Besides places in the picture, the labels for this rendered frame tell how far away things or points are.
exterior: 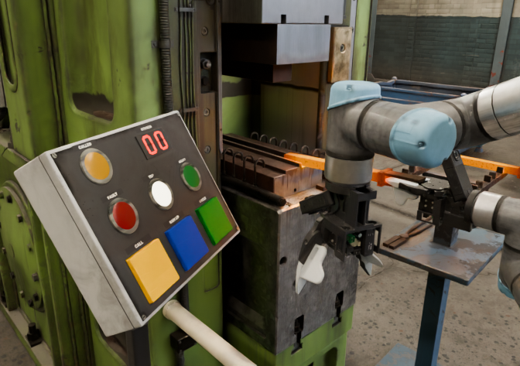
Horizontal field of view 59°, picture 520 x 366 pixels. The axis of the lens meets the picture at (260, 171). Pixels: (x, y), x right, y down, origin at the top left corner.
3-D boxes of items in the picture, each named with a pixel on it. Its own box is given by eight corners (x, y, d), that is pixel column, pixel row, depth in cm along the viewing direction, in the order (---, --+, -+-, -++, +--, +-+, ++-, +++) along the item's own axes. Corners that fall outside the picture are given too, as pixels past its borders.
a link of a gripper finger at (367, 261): (385, 288, 80) (364, 255, 75) (364, 271, 85) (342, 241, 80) (398, 275, 80) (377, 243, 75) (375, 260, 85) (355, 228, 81)
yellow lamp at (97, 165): (117, 179, 70) (114, 152, 69) (87, 186, 67) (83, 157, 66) (107, 173, 72) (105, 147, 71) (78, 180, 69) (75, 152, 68)
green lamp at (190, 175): (206, 186, 88) (205, 165, 87) (186, 192, 85) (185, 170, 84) (196, 182, 91) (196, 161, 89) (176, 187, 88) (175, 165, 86)
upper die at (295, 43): (329, 60, 124) (331, 24, 121) (276, 65, 111) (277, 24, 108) (230, 51, 153) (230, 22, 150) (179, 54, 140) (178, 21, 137)
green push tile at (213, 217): (234, 228, 92) (216, 195, 91) (216, 244, 85) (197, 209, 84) (227, 231, 93) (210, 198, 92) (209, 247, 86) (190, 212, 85)
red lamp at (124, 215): (143, 227, 71) (141, 201, 69) (115, 236, 68) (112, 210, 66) (134, 221, 73) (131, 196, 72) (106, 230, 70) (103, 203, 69)
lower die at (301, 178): (321, 184, 135) (323, 156, 133) (273, 200, 123) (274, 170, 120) (230, 153, 165) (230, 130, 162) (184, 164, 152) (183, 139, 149)
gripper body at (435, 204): (412, 219, 102) (466, 235, 94) (415, 183, 100) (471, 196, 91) (429, 209, 107) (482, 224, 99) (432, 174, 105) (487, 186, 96)
